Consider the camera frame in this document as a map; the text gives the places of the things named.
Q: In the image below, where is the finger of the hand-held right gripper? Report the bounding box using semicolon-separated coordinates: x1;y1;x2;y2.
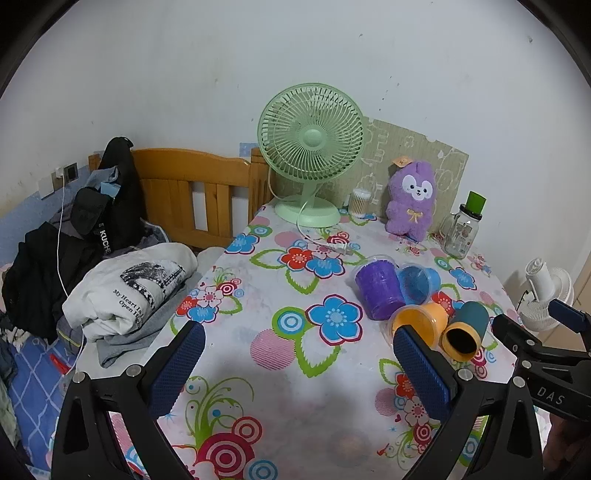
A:
549;298;591;358
491;314;591;370

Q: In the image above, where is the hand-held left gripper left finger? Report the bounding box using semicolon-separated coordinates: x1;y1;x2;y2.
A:
51;320;206;480

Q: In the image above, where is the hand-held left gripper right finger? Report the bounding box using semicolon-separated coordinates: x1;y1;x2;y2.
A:
392;325;546;480

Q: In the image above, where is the orange cup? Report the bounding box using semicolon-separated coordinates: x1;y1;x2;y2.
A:
392;302;450;347

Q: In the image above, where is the teal cup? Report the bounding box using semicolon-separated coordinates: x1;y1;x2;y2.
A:
441;301;490;362

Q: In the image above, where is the blue cup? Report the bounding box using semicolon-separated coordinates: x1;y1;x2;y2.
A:
398;263;441;306

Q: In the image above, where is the purple cup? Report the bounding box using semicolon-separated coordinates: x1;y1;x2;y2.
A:
355;255;407;321

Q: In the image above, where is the white floor fan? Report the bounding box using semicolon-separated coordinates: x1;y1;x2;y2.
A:
517;258;575;330

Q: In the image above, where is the grey folded clothing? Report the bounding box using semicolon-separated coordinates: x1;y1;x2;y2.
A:
58;272;204;368

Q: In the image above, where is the white folded sweatshirt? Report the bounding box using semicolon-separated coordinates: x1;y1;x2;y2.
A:
62;244;199;342

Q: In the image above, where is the glass jar with green lid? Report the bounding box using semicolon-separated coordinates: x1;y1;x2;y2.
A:
438;191;486;258

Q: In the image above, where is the floral tablecloth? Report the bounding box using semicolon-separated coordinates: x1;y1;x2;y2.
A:
74;203;522;480

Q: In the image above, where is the blue checked bedsheet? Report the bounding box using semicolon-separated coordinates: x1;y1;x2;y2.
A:
0;332;79;467

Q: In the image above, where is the black clothes pile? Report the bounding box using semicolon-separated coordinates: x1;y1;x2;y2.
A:
2;222;100;342

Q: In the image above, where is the purple plush toy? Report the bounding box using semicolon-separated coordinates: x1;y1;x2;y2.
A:
385;158;438;243

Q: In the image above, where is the black hanging jacket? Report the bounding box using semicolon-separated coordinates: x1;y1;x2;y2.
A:
99;137;148;257

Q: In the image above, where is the cotton swab container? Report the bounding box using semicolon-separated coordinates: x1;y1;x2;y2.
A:
352;188;375;219

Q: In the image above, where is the wooden headboard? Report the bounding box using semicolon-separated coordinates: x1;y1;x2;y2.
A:
89;148;273;250

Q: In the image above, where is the brown cardboard sheet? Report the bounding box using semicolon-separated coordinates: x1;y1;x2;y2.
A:
339;117;470;217

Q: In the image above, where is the green desk fan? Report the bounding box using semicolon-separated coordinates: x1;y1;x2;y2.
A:
257;83;366;229

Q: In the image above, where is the white fan power cable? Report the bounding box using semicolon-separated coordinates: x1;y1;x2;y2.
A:
297;200;355;257

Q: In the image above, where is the white charging cable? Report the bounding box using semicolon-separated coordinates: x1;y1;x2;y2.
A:
53;175;88;370

